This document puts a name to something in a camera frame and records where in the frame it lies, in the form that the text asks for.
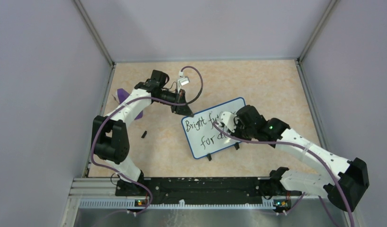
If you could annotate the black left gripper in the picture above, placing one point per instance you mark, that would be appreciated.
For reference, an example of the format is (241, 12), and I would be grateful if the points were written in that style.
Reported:
(182, 109)

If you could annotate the blue framed whiteboard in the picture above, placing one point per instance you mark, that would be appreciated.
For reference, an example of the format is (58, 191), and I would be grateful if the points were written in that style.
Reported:
(203, 139)

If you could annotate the purple whiteboard eraser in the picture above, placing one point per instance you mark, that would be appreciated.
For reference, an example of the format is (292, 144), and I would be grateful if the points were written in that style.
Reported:
(130, 108)

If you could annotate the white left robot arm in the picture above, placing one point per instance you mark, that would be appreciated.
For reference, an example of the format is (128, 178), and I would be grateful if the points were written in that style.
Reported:
(109, 133)

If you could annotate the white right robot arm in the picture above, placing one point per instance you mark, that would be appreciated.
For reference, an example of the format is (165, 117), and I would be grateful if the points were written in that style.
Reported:
(341, 180)

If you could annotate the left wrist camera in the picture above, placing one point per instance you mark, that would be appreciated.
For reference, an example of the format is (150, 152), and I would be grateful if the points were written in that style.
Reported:
(182, 80)

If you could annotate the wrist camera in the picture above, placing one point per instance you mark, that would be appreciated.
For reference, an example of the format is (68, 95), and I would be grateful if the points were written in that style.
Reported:
(227, 120)
(182, 80)

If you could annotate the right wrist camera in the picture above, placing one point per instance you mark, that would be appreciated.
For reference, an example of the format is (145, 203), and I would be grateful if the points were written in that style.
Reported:
(227, 120)

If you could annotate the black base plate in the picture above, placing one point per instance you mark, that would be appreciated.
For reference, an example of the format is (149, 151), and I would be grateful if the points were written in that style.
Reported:
(204, 190)

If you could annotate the white slotted cable duct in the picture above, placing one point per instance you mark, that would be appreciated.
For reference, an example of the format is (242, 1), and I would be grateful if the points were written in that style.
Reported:
(131, 204)

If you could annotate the aluminium frame rail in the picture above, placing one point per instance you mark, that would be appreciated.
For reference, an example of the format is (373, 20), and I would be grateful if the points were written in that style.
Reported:
(291, 211)

